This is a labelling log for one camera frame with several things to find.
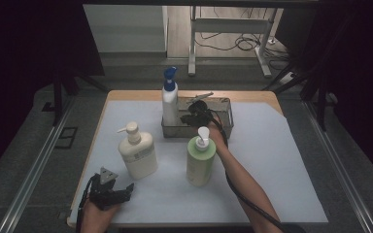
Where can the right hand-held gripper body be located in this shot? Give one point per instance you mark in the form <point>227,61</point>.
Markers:
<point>200,113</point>

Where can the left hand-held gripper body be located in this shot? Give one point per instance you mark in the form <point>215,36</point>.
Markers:
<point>103,194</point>

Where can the white bottle with blue pump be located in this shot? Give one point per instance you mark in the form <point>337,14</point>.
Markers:
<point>170,103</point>

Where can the metal mesh basket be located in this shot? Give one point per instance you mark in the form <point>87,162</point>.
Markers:
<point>223,129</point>

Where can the cream pump bottle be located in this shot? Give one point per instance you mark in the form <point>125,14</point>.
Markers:
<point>139,155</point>

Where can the green pump bottle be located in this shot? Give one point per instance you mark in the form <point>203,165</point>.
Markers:
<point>200,161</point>

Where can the person's left hand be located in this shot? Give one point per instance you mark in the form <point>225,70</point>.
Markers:
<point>95,219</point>

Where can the person's right hand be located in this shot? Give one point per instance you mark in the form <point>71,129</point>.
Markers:
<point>218,134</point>

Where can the pale blue table mat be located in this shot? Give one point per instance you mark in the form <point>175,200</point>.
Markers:
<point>272,168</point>

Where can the white power strip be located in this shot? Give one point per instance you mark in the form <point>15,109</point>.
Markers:
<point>288,78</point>

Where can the white cabinet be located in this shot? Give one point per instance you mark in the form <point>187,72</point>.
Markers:
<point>126,29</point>

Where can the black metal stand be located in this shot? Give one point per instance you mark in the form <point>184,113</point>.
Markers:
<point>57,97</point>
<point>320,97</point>

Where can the dark curtain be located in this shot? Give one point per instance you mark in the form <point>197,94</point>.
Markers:
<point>19,48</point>
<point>362,64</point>

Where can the black floor socket frame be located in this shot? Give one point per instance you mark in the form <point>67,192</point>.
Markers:
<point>66,137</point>

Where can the aluminium floor rail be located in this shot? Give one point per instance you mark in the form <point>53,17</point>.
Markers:
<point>29,181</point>
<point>346,181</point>

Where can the white desk frame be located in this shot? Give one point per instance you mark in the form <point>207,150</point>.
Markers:
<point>230,25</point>

